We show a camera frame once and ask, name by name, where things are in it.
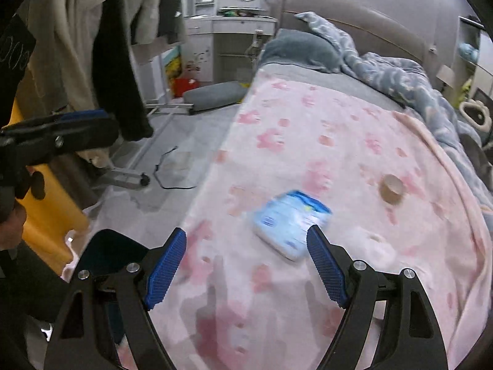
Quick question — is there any dark grey hanging garment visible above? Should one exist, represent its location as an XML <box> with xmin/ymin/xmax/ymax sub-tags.
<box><xmin>158</xmin><ymin>0</ymin><xmax>187</xmax><ymax>45</ymax></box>

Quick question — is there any grey-blue patterned duvet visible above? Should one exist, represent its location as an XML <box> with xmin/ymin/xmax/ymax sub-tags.
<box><xmin>295</xmin><ymin>11</ymin><xmax>493</xmax><ymax>209</ymax></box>

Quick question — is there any person's left hand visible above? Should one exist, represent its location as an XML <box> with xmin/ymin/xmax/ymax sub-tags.
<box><xmin>0</xmin><ymin>201</ymin><xmax>26</xmax><ymax>253</ymax></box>

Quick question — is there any white vanity desk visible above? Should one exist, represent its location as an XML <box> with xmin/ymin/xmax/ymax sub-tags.
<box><xmin>185</xmin><ymin>0</ymin><xmax>278</xmax><ymax>85</ymax></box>

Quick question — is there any yellow plastic container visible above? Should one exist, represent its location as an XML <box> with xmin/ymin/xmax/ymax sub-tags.
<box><xmin>15</xmin><ymin>96</ymin><xmax>91</xmax><ymax>274</ymax></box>

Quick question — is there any dark brown cloth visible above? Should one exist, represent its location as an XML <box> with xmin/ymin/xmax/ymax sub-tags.
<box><xmin>458</xmin><ymin>131</ymin><xmax>493</xmax><ymax>209</ymax></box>

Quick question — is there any charger with white cables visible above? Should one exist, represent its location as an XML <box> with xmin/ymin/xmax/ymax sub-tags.
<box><xmin>246</xmin><ymin>31</ymin><xmax>266</xmax><ymax>60</ymax></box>

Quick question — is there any beige bedside lamp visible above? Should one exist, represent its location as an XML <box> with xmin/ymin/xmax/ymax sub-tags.
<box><xmin>437</xmin><ymin>65</ymin><xmax>459</xmax><ymax>85</ymax></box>

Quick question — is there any white hanging garment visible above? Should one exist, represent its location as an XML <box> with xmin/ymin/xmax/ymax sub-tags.
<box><xmin>131</xmin><ymin>0</ymin><xmax>166</xmax><ymax>45</ymax></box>

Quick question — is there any white clothes rack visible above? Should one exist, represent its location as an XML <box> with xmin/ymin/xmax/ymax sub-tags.
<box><xmin>88</xmin><ymin>39</ymin><xmax>193</xmax><ymax>191</ymax></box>

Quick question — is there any red box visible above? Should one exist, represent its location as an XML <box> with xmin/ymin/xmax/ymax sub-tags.
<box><xmin>171</xmin><ymin>78</ymin><xmax>200</xmax><ymax>99</ymax></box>

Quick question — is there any white open shelf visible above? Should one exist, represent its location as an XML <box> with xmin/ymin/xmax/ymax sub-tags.
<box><xmin>449</xmin><ymin>15</ymin><xmax>493</xmax><ymax>109</ymax></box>

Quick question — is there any white flower plush cushion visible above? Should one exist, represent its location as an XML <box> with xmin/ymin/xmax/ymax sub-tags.
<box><xmin>460</xmin><ymin>98</ymin><xmax>493</xmax><ymax>134</ymax></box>

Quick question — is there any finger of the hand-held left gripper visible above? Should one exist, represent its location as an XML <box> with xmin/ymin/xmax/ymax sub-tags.
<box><xmin>0</xmin><ymin>109</ymin><xmax>119</xmax><ymax>159</ymax></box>

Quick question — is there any brown tape roll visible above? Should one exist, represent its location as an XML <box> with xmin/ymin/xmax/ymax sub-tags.
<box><xmin>379</xmin><ymin>175</ymin><xmax>406</xmax><ymax>205</ymax></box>

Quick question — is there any grey pillow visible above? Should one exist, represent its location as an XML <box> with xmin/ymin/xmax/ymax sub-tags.
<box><xmin>260</xmin><ymin>29</ymin><xmax>341</xmax><ymax>72</ymax></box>

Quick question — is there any grey padded bench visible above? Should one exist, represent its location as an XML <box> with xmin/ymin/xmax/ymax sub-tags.
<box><xmin>183</xmin><ymin>81</ymin><xmax>247</xmax><ymax>112</ymax></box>

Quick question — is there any light blue plush toy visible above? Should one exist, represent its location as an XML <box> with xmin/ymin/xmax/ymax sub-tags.
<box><xmin>458</xmin><ymin>43</ymin><xmax>480</xmax><ymax>62</ymax></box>

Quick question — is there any beige hanging garment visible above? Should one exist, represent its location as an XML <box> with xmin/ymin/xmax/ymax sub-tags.
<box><xmin>23</xmin><ymin>0</ymin><xmax>116</xmax><ymax>112</ymax></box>

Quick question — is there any black dotted hanging garment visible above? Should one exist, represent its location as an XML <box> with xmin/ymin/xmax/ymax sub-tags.
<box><xmin>0</xmin><ymin>11</ymin><xmax>37</xmax><ymax>124</ymax></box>

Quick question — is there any grey padded headboard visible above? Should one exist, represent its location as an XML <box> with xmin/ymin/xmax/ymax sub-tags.
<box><xmin>279</xmin><ymin>0</ymin><xmax>436</xmax><ymax>66</ymax></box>

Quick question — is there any pink printed blanket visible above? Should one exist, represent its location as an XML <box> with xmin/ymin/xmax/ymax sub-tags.
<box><xmin>116</xmin><ymin>67</ymin><xmax>493</xmax><ymax>370</ymax></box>

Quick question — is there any yellow picture board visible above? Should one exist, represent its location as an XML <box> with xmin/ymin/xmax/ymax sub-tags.
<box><xmin>164</xmin><ymin>44</ymin><xmax>183</xmax><ymax>83</ymax></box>

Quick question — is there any blue tissue packet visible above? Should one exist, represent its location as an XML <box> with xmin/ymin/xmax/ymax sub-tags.
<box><xmin>252</xmin><ymin>190</ymin><xmax>332</xmax><ymax>262</ymax></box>

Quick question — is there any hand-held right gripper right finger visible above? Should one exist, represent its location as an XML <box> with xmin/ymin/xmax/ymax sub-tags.
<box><xmin>305</xmin><ymin>224</ymin><xmax>449</xmax><ymax>370</ymax></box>

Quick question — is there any black floor cable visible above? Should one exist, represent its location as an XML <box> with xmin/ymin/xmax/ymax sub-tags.
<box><xmin>154</xmin><ymin>146</ymin><xmax>197</xmax><ymax>190</ymax></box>

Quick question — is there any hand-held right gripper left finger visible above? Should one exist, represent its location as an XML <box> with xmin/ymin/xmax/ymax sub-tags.
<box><xmin>44</xmin><ymin>227</ymin><xmax>188</xmax><ymax>370</ymax></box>

